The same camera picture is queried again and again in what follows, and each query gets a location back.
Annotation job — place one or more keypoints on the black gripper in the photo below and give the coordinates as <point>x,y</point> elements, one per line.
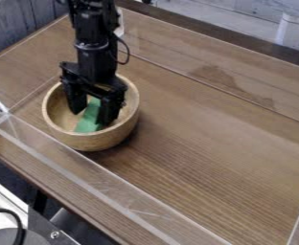
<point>90,76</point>

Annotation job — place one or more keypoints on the green rectangular block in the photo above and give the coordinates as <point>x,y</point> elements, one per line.
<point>88,124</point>

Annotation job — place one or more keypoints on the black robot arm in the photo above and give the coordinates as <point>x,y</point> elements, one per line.
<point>94,20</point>

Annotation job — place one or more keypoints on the brown wooden bowl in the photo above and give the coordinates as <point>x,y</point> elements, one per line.
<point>61,120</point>

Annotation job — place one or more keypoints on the white container in background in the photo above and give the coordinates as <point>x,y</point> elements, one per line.
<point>287,33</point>

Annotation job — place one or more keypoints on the clear acrylic barrier wall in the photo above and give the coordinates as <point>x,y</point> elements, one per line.
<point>207,172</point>

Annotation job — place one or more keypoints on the metal bracket with screw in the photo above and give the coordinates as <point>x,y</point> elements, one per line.
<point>42,233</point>

